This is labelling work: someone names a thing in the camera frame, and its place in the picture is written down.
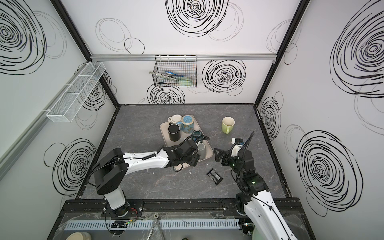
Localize cream white mug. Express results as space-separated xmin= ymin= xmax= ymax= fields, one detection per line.
xmin=168 ymin=114 xmax=183 ymax=125

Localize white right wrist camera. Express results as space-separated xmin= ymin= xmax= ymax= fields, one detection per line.
xmin=230 ymin=138 xmax=245 ymax=158

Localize black snack packet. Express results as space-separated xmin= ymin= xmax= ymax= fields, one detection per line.
xmin=207 ymin=168 xmax=224 ymax=186

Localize beige plastic tray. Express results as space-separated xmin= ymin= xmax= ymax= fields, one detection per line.
xmin=159 ymin=115 xmax=214 ymax=171

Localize light green mug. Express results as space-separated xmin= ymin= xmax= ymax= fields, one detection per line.
xmin=222 ymin=117 xmax=236 ymax=135

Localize dark green mug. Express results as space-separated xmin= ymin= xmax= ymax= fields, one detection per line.
xmin=192 ymin=130 xmax=203 ymax=143

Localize beige round object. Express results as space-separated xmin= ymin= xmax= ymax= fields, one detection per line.
xmin=66 ymin=232 xmax=92 ymax=240

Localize white wire shelf basket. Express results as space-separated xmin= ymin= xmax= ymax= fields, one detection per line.
xmin=46 ymin=62 xmax=106 ymax=123

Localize white slotted cable duct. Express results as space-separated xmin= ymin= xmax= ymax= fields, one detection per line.
xmin=64 ymin=219 xmax=240 ymax=231

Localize black mug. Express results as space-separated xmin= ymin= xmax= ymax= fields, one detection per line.
xmin=168 ymin=124 xmax=181 ymax=142

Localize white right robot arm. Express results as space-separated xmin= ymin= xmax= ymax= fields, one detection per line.
xmin=214 ymin=132 xmax=297 ymax=240

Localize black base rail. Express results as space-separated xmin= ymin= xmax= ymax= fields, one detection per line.
xmin=59 ymin=196 xmax=304 ymax=218

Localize blue butterfly mug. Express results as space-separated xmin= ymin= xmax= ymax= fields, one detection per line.
xmin=182 ymin=115 xmax=195 ymax=134

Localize grey mug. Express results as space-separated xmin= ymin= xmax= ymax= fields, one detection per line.
xmin=197 ymin=142 xmax=207 ymax=160

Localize black wire basket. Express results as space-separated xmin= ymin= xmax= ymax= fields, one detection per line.
xmin=152 ymin=55 xmax=198 ymax=88

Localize utensils in wire basket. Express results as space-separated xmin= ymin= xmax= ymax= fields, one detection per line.
xmin=149 ymin=71 xmax=193 ymax=86

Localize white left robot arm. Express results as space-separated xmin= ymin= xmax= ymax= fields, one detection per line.
xmin=91 ymin=140 xmax=200 ymax=211

